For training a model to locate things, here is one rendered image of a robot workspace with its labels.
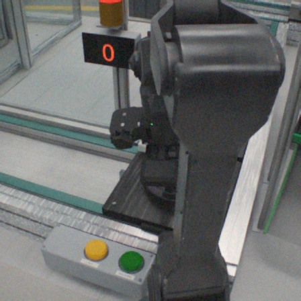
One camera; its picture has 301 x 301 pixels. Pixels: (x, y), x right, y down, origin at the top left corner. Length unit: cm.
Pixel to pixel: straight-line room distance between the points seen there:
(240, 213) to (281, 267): 15
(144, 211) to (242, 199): 21
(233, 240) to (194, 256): 37
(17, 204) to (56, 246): 15
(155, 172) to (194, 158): 31
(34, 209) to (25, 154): 25
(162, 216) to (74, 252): 18
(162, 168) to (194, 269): 23
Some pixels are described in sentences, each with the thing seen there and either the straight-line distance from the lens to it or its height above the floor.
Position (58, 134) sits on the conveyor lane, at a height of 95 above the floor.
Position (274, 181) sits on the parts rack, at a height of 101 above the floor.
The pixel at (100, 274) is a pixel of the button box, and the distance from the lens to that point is 72.
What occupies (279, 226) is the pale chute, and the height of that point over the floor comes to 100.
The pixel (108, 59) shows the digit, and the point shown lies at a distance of 83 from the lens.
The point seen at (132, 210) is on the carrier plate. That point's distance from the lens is 77.
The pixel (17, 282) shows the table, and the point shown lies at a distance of 85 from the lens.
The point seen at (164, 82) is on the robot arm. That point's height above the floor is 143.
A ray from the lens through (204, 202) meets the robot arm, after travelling 32.
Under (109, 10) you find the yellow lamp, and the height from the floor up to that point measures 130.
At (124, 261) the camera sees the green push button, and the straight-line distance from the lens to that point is 70.
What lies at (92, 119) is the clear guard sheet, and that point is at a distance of 102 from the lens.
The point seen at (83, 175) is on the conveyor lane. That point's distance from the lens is 94.
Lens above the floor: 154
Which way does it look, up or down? 39 degrees down
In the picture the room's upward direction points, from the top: straight up
